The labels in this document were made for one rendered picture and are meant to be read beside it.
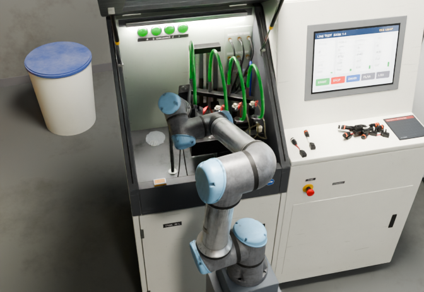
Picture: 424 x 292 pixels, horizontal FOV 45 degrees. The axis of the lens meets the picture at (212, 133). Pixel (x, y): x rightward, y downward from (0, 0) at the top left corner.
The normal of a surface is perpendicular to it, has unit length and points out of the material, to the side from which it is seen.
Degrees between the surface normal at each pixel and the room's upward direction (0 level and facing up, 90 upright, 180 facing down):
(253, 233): 7
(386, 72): 76
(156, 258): 90
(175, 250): 90
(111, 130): 0
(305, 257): 90
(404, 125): 0
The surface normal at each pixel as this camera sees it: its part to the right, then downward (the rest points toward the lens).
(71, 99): 0.47, 0.61
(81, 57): 0.01, -0.77
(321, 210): 0.22, 0.62
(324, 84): 0.22, 0.42
